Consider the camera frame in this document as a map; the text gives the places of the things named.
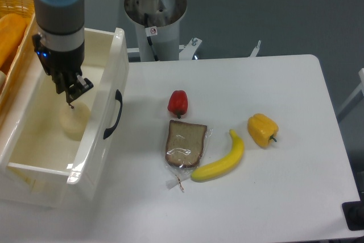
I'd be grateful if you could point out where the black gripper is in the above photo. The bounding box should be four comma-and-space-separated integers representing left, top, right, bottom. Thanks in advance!
32, 34, 93, 105

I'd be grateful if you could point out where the pale white pear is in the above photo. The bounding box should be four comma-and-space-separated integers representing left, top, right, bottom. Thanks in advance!
59, 101, 90, 141

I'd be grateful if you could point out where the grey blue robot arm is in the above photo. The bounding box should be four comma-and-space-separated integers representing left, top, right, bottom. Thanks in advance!
32, 0, 93, 104

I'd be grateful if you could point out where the open white upper drawer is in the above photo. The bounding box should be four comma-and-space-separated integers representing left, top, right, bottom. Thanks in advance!
1, 28, 129, 207

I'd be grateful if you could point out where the white drawer cabinet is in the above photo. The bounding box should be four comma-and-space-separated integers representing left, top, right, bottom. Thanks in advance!
0, 9, 94, 209

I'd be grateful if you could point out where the orange bread loaf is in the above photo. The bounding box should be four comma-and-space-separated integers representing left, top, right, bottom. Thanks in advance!
1, 13, 27, 67

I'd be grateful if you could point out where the red bell pepper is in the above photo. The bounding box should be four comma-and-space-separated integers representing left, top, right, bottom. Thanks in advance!
167, 90, 188, 119

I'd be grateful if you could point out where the yellow wicker basket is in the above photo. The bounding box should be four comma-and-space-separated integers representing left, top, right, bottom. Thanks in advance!
1, 0, 38, 114

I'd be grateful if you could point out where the bagged bread slice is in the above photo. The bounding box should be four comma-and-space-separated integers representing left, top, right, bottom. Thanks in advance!
164, 120, 213, 191

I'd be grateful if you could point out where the yellow banana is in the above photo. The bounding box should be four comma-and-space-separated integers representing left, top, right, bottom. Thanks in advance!
191, 129, 245, 182

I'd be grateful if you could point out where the yellow bell pepper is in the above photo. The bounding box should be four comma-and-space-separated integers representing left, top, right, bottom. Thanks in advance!
247, 113, 279, 148

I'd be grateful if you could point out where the black device at table corner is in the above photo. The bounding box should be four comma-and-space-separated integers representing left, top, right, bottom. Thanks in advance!
342, 201, 363, 231

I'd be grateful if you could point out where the black drawer handle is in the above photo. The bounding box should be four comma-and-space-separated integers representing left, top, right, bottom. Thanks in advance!
103, 89, 123, 139

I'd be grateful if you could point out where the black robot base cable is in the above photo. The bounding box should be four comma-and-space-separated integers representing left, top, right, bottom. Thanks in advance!
143, 12, 159, 62

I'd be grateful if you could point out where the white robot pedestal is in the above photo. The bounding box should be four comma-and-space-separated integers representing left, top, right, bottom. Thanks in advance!
124, 0, 202, 62

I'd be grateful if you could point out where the white table frame bracket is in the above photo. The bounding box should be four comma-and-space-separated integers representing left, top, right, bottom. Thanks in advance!
250, 40, 262, 57

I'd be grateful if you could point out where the white frame at right edge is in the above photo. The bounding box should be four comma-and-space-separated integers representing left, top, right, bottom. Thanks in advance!
336, 68, 363, 123

